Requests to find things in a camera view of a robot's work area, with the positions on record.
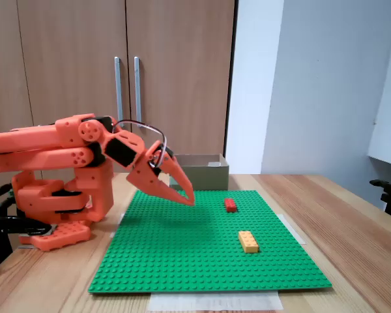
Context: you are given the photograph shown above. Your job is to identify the yellow lego block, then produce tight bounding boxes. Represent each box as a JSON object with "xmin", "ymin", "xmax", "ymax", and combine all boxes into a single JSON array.
[{"xmin": 237, "ymin": 230, "xmax": 261, "ymax": 254}]

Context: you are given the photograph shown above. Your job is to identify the cardboard box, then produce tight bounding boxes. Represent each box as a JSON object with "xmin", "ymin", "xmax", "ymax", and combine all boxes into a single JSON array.
[{"xmin": 168, "ymin": 153, "xmax": 231, "ymax": 192}]

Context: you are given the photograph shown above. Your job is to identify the green lego baseplate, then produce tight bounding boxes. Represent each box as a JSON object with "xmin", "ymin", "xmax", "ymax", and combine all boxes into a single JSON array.
[{"xmin": 87, "ymin": 189, "xmax": 334, "ymax": 295}]

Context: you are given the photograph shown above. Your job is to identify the masking tape strip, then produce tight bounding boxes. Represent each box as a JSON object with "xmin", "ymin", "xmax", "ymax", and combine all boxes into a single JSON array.
[
  {"xmin": 108, "ymin": 213, "xmax": 126, "ymax": 239},
  {"xmin": 279, "ymin": 213, "xmax": 307, "ymax": 246},
  {"xmin": 148, "ymin": 290, "xmax": 285, "ymax": 312}
]

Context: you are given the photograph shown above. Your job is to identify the wooden cabinet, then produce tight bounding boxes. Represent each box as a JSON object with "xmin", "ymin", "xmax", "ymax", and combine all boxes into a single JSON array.
[{"xmin": 0, "ymin": 0, "xmax": 239, "ymax": 196}]

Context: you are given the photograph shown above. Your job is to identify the black table clamp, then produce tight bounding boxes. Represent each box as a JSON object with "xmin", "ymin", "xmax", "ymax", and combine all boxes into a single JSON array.
[{"xmin": 0, "ymin": 183, "xmax": 53, "ymax": 275}]

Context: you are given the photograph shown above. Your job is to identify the black white red servo cable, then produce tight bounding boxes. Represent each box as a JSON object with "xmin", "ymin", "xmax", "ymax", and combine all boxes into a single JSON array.
[{"xmin": 111, "ymin": 119, "xmax": 169, "ymax": 164}]

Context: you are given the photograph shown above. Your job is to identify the metal cabinet handle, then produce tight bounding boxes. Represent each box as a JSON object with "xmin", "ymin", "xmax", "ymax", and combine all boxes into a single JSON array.
[
  {"xmin": 113, "ymin": 55, "xmax": 124, "ymax": 124},
  {"xmin": 133, "ymin": 55, "xmax": 143, "ymax": 123}
]

